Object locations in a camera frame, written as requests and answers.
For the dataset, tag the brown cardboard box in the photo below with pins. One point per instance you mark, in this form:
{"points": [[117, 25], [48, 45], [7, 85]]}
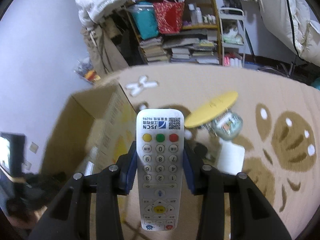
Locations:
{"points": [[94, 129]]}

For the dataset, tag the wooden bookshelf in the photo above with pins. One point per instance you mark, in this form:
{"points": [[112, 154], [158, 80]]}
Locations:
{"points": [[200, 30]]}

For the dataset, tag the yellow oval banana gadget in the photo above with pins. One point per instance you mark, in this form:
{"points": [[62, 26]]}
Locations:
{"points": [[211, 110]]}

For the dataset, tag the black car key fob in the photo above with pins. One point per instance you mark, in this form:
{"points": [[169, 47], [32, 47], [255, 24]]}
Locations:
{"points": [[201, 150]]}

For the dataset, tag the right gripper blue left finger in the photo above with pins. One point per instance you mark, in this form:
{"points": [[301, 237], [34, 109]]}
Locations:
{"points": [[68, 215]]}

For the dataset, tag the beige patterned blanket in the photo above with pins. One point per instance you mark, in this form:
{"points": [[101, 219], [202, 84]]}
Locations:
{"points": [[280, 133]]}

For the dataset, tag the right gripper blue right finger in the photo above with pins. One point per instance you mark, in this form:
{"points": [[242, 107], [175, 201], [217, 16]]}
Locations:
{"points": [[252, 216]]}

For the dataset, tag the white reclining chair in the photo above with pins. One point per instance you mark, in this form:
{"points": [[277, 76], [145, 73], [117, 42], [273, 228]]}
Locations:
{"points": [[290, 21]]}

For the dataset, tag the pale green earbuds case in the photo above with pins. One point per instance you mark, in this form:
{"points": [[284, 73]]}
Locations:
{"points": [[227, 126]]}

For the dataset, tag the lower wall socket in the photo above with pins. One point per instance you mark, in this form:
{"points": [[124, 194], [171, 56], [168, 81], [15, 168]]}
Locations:
{"points": [[27, 165]]}

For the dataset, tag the upper wall socket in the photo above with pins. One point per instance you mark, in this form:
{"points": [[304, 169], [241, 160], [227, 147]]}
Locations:
{"points": [[33, 147]]}

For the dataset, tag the beige hanging trousers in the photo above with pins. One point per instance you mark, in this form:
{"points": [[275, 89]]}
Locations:
{"points": [[103, 53]]}

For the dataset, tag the white rolling cart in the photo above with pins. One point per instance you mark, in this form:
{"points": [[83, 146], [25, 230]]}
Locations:
{"points": [[233, 44]]}

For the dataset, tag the wall socket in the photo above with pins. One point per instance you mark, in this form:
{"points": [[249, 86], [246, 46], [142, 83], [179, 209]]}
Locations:
{"points": [[33, 147], [27, 165]]}

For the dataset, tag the white square power adapter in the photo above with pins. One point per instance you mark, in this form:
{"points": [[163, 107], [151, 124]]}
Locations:
{"points": [[230, 158]]}

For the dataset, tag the red patterned gift bag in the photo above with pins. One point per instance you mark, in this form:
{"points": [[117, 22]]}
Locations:
{"points": [[169, 15]]}

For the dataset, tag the stack of books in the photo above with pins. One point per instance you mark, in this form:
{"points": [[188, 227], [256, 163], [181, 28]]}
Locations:
{"points": [[152, 50]]}

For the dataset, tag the white TV remote coloured buttons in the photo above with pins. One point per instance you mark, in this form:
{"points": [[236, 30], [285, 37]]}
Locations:
{"points": [[159, 147]]}

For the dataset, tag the teal storage bag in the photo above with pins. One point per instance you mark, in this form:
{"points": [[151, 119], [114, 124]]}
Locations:
{"points": [[143, 14]]}

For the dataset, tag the bag of plush toys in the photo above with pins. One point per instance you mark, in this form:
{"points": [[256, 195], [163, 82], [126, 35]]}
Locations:
{"points": [[85, 70]]}

